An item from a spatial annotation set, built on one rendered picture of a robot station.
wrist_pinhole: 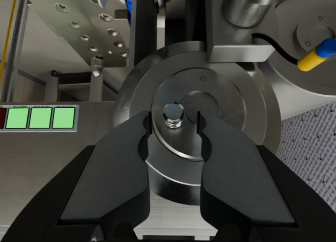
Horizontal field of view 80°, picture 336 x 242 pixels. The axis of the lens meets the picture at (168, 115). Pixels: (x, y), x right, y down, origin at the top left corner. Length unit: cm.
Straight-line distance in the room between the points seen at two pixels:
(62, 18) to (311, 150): 47
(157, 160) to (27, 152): 49
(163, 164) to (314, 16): 20
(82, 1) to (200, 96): 30
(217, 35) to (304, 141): 25
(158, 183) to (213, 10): 15
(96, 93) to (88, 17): 257
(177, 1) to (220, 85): 44
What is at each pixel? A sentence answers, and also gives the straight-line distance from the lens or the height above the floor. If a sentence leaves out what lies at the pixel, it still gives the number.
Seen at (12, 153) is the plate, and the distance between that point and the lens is 64.
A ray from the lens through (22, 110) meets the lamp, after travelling 64.
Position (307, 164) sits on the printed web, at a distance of 37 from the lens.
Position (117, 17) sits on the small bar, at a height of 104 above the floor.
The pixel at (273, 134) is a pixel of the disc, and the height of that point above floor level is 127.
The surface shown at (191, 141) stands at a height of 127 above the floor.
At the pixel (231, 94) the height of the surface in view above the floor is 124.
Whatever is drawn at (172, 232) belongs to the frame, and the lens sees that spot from 53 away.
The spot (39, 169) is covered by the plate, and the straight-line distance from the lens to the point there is 60.
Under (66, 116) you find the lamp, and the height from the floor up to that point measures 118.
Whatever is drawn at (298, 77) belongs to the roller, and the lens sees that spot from 22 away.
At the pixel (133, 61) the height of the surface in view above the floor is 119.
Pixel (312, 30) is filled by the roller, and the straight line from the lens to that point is 25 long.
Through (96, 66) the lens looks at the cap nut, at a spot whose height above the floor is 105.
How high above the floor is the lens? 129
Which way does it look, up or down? 12 degrees down
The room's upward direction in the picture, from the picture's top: 180 degrees counter-clockwise
